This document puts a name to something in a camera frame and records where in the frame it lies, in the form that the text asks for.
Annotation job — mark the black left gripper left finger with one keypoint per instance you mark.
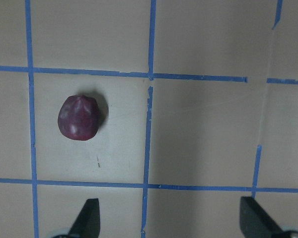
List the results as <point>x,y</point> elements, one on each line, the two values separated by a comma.
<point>87,223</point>

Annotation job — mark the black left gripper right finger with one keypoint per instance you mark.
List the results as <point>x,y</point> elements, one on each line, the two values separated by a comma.
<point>254,221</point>

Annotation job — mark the dark red apple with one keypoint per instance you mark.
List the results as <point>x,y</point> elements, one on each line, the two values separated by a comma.
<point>78,118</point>

